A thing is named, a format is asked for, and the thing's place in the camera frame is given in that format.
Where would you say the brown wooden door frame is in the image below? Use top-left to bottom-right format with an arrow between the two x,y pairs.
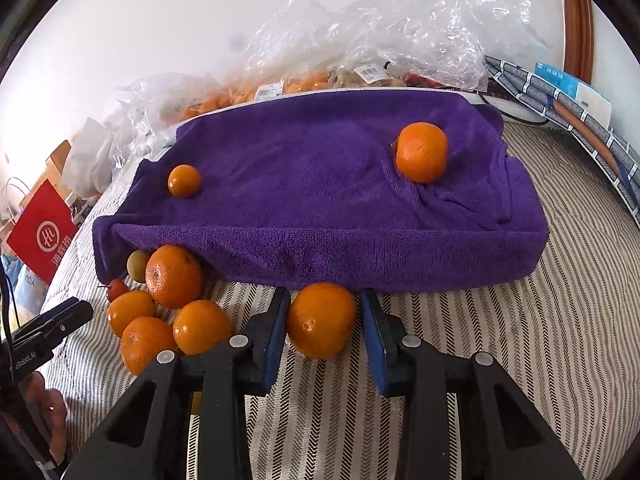
557,0 -> 596,83

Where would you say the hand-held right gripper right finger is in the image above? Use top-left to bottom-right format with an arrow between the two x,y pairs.
361,289 -> 586,480

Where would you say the clear bag of brown fruit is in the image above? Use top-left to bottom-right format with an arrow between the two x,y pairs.
330,0 -> 551,93

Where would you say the white plastic bag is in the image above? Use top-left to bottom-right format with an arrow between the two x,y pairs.
62,116 -> 126,198

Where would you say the striped bed mattress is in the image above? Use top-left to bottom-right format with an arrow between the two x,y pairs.
37,120 -> 640,480

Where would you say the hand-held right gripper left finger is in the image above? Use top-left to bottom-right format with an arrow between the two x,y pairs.
62,287 -> 292,480

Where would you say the large orange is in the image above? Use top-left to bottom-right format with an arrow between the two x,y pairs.
145,244 -> 204,310
286,282 -> 358,360
395,122 -> 449,184

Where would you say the empty clear plastic bag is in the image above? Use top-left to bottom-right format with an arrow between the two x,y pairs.
102,72 -> 201,171

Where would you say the purple towel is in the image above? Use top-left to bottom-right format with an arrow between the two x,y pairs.
91,87 -> 549,293

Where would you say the small orange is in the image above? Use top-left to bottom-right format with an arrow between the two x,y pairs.
107,290 -> 158,338
121,316 -> 178,377
173,300 -> 234,356
167,164 -> 202,198

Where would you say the blue checked cloth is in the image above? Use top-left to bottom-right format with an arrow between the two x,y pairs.
484,55 -> 640,231

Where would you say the person's left hand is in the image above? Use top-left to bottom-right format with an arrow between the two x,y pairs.
26,374 -> 69,465

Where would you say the red paper bag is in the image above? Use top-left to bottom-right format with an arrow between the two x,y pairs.
0,177 -> 81,286

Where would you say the clear bag of oranges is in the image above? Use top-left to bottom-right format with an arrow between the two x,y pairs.
175,0 -> 346,123

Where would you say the black cable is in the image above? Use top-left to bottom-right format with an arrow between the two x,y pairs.
477,92 -> 551,128

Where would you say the small green fruit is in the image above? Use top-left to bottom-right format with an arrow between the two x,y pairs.
126,249 -> 152,282

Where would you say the blue white tissue packet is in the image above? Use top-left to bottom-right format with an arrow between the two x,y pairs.
532,61 -> 613,128

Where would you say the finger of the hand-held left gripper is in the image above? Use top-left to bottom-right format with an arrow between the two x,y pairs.
11,297 -> 94,349

